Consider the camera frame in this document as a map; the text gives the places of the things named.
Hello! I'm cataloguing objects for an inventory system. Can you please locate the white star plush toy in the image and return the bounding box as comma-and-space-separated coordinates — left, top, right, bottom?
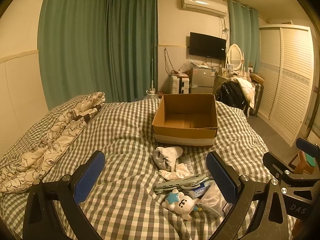
161, 189, 202, 220

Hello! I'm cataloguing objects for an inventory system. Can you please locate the white sock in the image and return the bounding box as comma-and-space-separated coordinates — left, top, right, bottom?
152, 146, 183, 172

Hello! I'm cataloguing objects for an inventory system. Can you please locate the blue Vinda tissue pack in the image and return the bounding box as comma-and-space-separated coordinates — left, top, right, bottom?
184, 180, 214, 199

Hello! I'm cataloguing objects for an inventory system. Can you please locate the wooden stool teal seat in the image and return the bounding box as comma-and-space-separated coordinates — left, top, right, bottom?
289, 150, 317, 174

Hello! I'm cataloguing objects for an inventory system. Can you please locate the floral patterned blanket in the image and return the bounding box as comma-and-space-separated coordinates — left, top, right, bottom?
1, 92, 105, 194

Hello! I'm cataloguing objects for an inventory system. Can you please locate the crumpled white tissue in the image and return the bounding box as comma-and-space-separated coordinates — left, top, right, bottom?
158, 163, 194, 180

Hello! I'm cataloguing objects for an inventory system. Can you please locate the dark suitcase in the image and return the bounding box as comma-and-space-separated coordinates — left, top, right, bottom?
249, 82, 264, 116

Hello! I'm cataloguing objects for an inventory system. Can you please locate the grey checkered bed quilt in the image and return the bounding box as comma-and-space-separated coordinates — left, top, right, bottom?
0, 94, 298, 240

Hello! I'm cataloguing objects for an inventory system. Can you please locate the chair with piled clothes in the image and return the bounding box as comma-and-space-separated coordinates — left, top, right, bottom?
215, 77, 255, 117

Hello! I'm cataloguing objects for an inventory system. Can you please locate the white louvred wardrobe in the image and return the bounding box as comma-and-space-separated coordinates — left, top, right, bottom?
258, 24, 314, 145

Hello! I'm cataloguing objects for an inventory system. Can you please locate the open cardboard box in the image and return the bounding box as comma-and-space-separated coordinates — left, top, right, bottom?
152, 94, 218, 146

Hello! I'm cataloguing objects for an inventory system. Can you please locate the silver mini fridge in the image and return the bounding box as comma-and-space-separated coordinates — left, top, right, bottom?
190, 67, 215, 94

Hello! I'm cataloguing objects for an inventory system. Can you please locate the oval white vanity mirror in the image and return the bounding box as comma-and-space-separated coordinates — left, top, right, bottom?
226, 43, 244, 71

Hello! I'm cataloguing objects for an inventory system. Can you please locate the white suitcase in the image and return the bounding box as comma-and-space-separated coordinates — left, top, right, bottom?
170, 73, 189, 94

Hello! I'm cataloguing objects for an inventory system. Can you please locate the green curtain right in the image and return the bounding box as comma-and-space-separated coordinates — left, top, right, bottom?
228, 0, 260, 73

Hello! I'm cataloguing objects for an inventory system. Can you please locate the green curtain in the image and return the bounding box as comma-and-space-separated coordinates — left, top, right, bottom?
37, 0, 158, 109
228, 0, 260, 73

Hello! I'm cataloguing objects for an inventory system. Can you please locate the white air conditioner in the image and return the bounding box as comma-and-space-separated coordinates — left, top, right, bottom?
181, 0, 227, 17

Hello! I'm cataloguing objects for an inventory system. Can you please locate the green curtain left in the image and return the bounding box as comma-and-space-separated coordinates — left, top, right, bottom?
37, 0, 158, 109

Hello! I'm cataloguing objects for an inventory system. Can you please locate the black wall television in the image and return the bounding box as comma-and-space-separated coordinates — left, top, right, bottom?
189, 32, 226, 60

